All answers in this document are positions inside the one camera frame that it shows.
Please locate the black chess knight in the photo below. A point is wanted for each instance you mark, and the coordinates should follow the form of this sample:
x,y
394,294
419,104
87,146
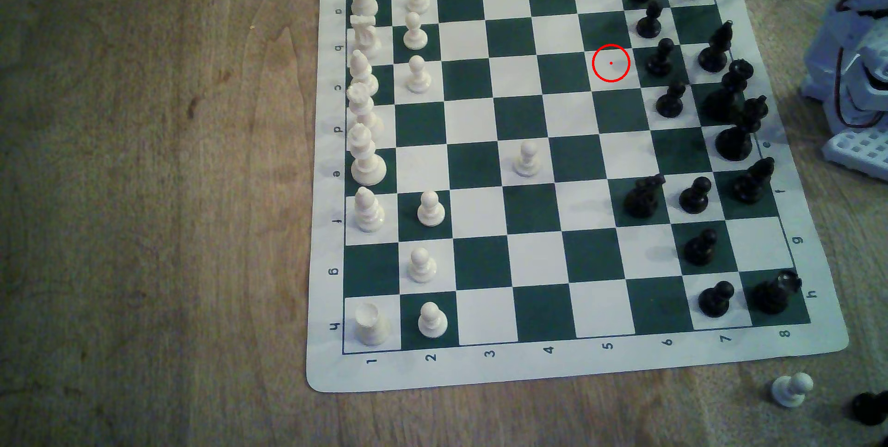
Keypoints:
x,y
642,198

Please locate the black chess piece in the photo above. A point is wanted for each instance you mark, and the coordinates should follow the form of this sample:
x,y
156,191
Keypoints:
x,y
871,408

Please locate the white lattice robot base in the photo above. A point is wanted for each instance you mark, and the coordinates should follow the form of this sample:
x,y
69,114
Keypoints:
x,y
860,154

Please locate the black chess rook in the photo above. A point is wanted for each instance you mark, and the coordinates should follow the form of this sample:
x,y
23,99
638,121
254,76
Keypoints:
x,y
771,294

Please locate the black chess bishop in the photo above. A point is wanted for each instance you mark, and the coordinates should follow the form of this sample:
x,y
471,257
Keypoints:
x,y
749,184
714,55

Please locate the black chess queen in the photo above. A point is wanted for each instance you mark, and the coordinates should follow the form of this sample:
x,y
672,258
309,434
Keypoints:
x,y
723,103

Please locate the white chess king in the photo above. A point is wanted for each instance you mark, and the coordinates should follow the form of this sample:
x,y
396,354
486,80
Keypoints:
x,y
366,166

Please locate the white chess queen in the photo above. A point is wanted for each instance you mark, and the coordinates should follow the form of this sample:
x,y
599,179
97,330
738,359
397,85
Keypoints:
x,y
361,110

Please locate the black chess king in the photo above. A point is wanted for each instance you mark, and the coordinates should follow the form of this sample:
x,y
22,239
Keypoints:
x,y
735,141

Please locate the white chess bishop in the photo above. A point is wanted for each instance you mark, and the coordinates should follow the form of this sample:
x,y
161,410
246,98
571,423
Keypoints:
x,y
368,214
361,72

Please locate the green white chess mat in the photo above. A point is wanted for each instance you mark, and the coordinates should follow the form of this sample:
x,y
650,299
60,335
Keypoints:
x,y
534,263

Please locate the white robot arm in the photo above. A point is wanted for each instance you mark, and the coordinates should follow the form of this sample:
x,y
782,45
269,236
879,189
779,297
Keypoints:
x,y
825,65

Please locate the white chess knight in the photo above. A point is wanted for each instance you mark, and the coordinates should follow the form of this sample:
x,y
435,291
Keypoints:
x,y
365,37

